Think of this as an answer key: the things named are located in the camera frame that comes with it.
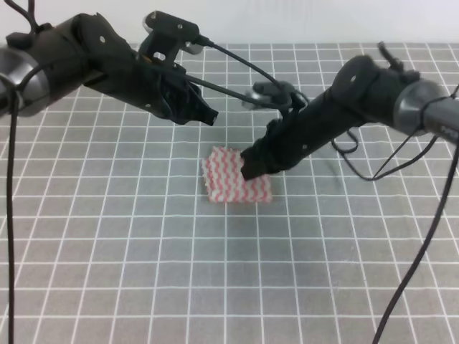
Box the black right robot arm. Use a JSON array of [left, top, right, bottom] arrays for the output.
[[241, 55, 458, 180]]

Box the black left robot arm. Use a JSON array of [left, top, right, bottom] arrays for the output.
[[1, 11, 218, 125]]

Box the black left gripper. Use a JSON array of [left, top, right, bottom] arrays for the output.
[[136, 60, 219, 126]]

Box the black left camera cable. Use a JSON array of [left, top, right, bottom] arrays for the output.
[[5, 0, 291, 344]]

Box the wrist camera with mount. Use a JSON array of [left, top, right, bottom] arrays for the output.
[[242, 81, 310, 118], [138, 11, 204, 66]]

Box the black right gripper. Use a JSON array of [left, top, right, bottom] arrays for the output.
[[240, 120, 308, 180]]

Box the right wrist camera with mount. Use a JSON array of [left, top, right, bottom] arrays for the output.
[[242, 81, 310, 118]]

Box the pink white wavy striped towel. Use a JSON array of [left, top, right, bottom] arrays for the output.
[[202, 146, 273, 203]]

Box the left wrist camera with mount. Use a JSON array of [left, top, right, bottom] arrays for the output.
[[138, 11, 204, 66]]

